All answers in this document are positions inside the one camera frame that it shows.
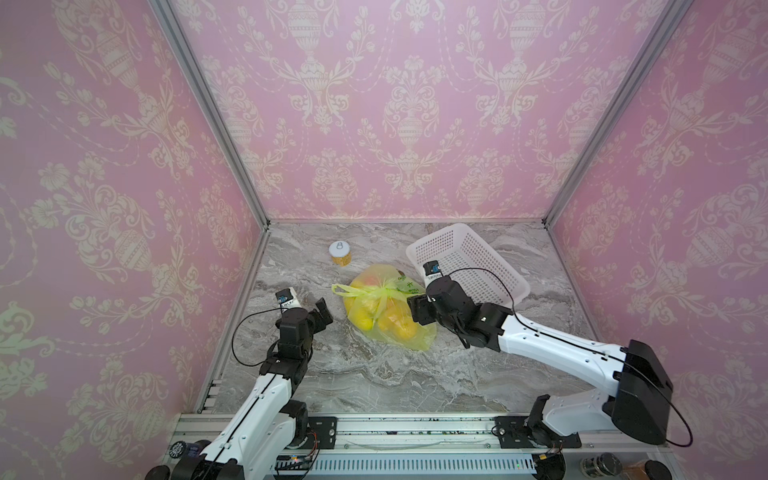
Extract yellow plastic bag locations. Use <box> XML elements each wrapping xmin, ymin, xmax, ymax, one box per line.
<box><xmin>331</xmin><ymin>264</ymin><xmax>437</xmax><ymax>351</ymax></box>

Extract white plastic basket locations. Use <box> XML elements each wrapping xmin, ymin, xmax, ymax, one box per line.
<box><xmin>406</xmin><ymin>223</ymin><xmax>531</xmax><ymax>308</ymax></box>

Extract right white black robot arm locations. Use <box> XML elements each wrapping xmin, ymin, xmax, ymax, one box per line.
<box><xmin>407</xmin><ymin>276</ymin><xmax>674</xmax><ymax>447</ymax></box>

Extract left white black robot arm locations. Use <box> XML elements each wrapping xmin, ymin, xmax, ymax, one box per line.
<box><xmin>165</xmin><ymin>289</ymin><xmax>333</xmax><ymax>479</ymax></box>

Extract small jar white lid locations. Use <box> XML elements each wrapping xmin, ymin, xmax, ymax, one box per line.
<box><xmin>329</xmin><ymin>240</ymin><xmax>351</xmax><ymax>267</ymax></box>

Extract purple drink bottle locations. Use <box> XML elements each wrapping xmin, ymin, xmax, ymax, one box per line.
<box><xmin>167</xmin><ymin>439</ymin><xmax>210</xmax><ymax>464</ymax></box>

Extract round metal tin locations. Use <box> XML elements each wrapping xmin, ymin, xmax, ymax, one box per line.
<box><xmin>579</xmin><ymin>452</ymin><xmax>623</xmax><ymax>479</ymax></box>

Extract black round knob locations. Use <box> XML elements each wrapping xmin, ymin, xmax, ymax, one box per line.
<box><xmin>642</xmin><ymin>460</ymin><xmax>672</xmax><ymax>480</ymax></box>

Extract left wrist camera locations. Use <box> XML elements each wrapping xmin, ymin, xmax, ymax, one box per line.
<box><xmin>275</xmin><ymin>287</ymin><xmax>302</xmax><ymax>311</ymax></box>

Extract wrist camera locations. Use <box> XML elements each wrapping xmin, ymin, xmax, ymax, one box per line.
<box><xmin>423</xmin><ymin>260</ymin><xmax>444</xmax><ymax>287</ymax></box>
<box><xmin>275</xmin><ymin>287</ymin><xmax>302</xmax><ymax>311</ymax></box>

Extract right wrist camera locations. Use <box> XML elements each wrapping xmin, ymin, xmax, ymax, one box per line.
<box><xmin>423</xmin><ymin>260</ymin><xmax>444</xmax><ymax>287</ymax></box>

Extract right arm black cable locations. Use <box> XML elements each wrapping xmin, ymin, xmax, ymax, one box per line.
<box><xmin>446</xmin><ymin>266</ymin><xmax>694</xmax><ymax>449</ymax></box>

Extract aluminium rail base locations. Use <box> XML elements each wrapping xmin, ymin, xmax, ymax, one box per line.
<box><xmin>161</xmin><ymin>411</ymin><xmax>679</xmax><ymax>480</ymax></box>

